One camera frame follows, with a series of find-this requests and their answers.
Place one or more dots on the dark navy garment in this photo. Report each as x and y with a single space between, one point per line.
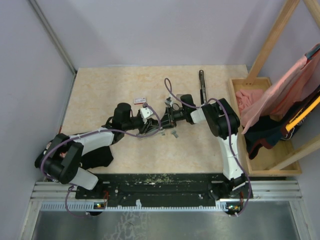
268 132

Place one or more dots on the black silver stapler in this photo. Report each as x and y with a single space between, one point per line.
203 92
151 132

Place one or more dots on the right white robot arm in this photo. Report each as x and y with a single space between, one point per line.
223 122

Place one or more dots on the pink cloth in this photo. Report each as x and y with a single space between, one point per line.
296 84

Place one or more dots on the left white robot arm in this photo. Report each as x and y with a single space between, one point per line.
116 126

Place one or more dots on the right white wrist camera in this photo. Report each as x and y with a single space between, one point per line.
169 102

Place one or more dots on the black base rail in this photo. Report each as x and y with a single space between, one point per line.
165 189

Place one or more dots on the staple strip piece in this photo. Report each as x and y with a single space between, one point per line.
174 133
163 133

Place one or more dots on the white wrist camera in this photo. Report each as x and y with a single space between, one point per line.
169 102
145 112

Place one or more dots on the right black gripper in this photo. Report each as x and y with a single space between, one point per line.
168 121

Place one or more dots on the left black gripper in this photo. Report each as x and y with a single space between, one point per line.
149 122

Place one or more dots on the wooden tray box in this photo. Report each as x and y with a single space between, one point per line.
261 165

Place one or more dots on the red staple box sleeve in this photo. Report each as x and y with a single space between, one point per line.
139 101

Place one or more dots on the wooden rack frame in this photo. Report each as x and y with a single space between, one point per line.
272 38

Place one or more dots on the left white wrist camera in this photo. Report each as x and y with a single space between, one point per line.
145 112

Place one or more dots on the black floral t-shirt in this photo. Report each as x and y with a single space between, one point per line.
64 162

